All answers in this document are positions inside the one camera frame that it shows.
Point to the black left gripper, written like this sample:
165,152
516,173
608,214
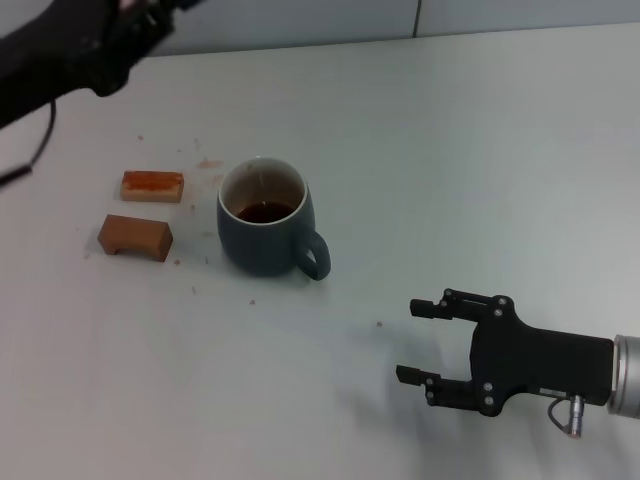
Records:
50,65

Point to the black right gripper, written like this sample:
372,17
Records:
540,362

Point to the dark grey ceramic cup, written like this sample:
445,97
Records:
260,240

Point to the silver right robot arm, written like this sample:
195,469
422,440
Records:
625,375

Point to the light stained wooden block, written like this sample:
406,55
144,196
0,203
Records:
152,187

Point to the brown notched wooden block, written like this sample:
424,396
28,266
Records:
135,237

